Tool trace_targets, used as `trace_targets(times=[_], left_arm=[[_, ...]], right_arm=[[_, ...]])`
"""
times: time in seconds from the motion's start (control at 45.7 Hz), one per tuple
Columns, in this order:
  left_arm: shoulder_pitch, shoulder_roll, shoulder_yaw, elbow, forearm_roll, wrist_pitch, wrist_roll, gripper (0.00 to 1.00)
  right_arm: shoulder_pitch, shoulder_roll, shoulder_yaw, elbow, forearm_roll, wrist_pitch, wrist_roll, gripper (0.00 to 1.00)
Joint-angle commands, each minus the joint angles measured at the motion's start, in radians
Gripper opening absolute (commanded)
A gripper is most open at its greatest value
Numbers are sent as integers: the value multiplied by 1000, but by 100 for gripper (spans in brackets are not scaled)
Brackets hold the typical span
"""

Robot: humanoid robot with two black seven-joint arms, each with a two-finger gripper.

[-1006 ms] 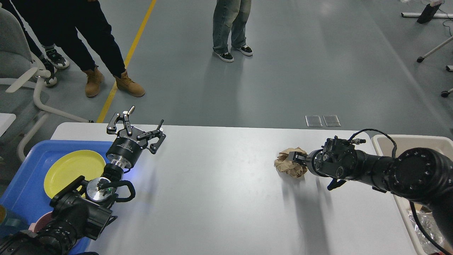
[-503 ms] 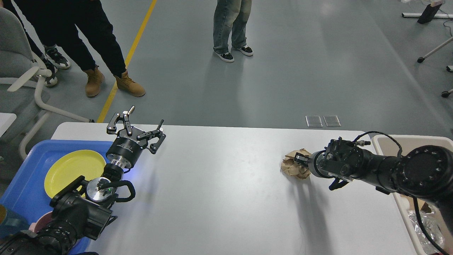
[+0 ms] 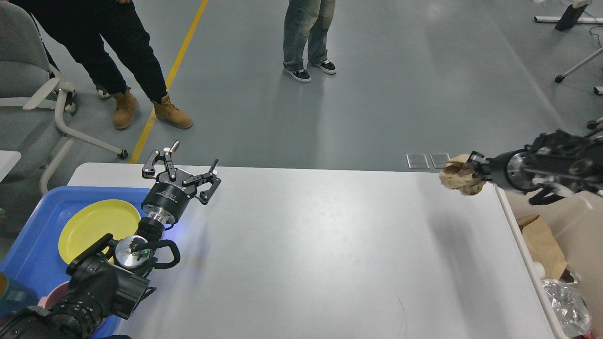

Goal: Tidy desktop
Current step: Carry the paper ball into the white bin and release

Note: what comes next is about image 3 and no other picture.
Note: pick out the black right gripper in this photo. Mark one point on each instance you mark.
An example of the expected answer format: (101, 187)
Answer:
(506, 170)

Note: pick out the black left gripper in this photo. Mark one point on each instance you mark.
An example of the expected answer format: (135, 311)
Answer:
(166, 195)

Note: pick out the brown paper ball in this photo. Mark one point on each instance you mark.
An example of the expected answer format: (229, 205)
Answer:
(457, 175)

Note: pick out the yellow plate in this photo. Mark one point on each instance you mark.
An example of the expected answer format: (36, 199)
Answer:
(112, 216)

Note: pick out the brown paper bag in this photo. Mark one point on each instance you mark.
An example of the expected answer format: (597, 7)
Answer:
(542, 246)

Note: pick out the foil wrap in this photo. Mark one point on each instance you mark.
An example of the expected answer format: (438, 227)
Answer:
(569, 306)

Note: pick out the pink mug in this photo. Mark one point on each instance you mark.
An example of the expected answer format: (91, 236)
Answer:
(59, 292)

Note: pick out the white paper cup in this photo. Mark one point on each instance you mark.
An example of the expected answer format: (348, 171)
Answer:
(539, 270)

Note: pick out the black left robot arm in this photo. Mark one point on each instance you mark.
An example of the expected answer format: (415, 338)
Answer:
(110, 277)

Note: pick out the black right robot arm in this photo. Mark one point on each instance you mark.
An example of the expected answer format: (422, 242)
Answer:
(555, 166)

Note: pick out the metal floor socket plate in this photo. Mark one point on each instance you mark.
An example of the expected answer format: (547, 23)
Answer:
(418, 161)

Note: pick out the beige plastic bin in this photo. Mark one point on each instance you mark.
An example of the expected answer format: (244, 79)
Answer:
(576, 223)

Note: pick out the blue plastic tray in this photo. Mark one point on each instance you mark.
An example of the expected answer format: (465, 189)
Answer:
(34, 260)

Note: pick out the grey office chair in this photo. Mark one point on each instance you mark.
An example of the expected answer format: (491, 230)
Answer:
(27, 73)

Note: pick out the person black trousers brown boots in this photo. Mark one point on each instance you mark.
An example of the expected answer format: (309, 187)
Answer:
(83, 27)

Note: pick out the person faded jeans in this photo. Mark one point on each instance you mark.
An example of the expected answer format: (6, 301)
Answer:
(306, 25)

